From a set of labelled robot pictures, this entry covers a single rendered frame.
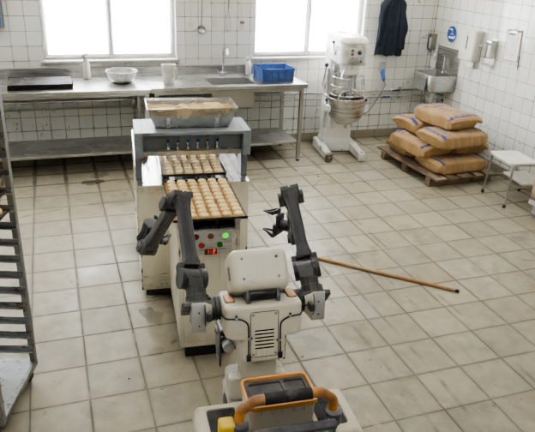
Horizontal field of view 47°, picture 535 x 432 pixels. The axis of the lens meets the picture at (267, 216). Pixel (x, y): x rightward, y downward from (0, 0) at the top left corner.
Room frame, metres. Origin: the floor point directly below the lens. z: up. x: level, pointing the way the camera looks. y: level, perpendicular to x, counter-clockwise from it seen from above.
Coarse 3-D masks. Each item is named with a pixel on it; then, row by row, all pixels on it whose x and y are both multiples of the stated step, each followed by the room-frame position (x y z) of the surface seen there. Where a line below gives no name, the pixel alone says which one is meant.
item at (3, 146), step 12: (0, 96) 2.68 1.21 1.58; (0, 108) 2.67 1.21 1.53; (0, 120) 2.67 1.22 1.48; (0, 144) 2.67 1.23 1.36; (12, 180) 2.69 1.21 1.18; (12, 192) 2.67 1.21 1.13; (12, 204) 2.67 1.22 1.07; (12, 216) 2.67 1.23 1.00; (24, 264) 2.69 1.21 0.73; (24, 276) 2.67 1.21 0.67; (24, 300) 2.67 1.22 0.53; (24, 312) 2.67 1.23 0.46; (36, 360) 2.68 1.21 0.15
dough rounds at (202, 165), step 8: (160, 160) 3.88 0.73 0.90; (176, 160) 3.84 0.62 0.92; (184, 160) 3.85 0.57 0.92; (192, 160) 3.87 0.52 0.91; (200, 160) 3.89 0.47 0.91; (208, 160) 3.92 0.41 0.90; (216, 160) 3.87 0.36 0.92; (168, 168) 3.68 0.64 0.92; (176, 168) 3.68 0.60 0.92; (184, 168) 3.70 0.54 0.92; (192, 168) 3.75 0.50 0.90; (200, 168) 3.71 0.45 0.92; (208, 168) 3.72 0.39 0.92; (216, 168) 3.72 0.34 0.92
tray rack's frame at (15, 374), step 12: (0, 360) 2.67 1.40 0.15; (12, 360) 2.67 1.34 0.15; (24, 360) 2.67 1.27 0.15; (0, 372) 2.57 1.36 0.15; (12, 372) 2.57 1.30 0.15; (24, 372) 2.58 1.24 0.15; (12, 384) 2.48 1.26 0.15; (24, 384) 2.49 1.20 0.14; (12, 396) 2.39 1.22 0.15; (12, 408) 2.32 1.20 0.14
